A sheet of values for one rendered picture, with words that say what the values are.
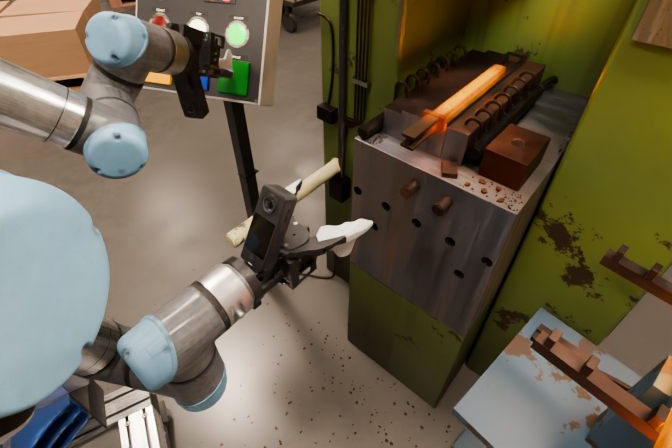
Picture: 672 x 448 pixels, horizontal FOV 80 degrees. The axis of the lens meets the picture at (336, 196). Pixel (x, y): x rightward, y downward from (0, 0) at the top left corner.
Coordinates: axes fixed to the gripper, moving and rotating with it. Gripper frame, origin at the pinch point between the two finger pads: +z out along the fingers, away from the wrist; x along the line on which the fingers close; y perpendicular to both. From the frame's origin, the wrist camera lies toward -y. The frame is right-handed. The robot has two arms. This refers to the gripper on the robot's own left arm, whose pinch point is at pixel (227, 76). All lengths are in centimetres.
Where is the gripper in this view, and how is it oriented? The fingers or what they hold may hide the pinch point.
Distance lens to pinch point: 97.1
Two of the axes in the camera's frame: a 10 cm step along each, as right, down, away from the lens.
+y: 1.4, -9.6, -2.2
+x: -9.6, -1.8, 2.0
